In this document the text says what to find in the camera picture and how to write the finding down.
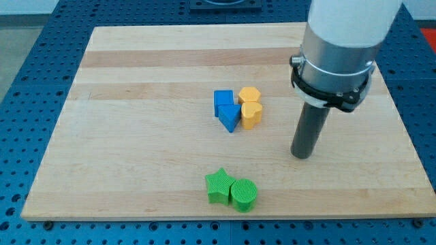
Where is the blue triangle block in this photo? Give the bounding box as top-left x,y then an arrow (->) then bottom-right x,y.
218,104 -> 241,133

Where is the yellow heart block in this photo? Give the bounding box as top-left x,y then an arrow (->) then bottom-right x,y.
241,102 -> 263,130

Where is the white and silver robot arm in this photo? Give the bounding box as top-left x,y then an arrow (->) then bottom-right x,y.
290,0 -> 402,112

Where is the blue cube block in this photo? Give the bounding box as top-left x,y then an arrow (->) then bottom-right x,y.
213,90 -> 234,117

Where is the green cylinder block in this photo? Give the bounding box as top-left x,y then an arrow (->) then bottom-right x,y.
230,178 -> 258,212

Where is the green star block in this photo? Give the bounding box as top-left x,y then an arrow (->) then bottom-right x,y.
205,168 -> 236,206

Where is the light wooden board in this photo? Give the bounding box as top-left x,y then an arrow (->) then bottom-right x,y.
21,22 -> 435,221

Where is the red object at edge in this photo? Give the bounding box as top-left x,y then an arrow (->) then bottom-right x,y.
420,28 -> 436,52

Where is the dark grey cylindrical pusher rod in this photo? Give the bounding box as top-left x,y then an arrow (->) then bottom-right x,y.
290,103 -> 330,159

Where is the yellow hexagon block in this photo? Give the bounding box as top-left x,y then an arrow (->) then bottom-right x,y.
238,86 -> 262,104

